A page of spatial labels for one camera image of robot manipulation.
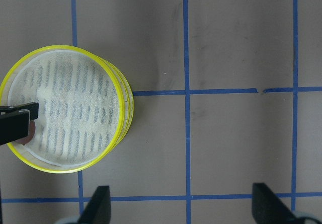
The yellow rimmed steamer layer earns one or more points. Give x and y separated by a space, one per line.
78 108
125 101

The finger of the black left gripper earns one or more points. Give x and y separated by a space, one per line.
14 126
32 107

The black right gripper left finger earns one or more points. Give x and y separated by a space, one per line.
98 209

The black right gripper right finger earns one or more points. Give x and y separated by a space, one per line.
267 207

